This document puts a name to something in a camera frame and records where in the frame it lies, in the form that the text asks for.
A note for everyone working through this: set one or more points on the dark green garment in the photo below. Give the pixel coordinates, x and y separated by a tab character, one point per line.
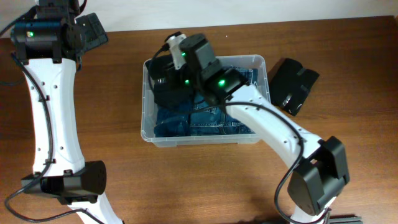
171	87

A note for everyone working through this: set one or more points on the dark blue jeans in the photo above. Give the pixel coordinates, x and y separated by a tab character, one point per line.
213	121

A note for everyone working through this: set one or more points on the blue towel with tape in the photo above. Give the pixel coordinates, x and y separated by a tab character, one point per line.
170	124

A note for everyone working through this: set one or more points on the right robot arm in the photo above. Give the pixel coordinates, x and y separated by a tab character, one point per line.
317	169

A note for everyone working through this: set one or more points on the black garment with tape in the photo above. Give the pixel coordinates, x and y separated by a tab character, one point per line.
291	85

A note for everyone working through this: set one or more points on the clear plastic storage container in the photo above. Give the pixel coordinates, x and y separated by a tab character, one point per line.
150	109

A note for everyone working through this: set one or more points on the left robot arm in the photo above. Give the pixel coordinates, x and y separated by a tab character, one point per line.
50	40

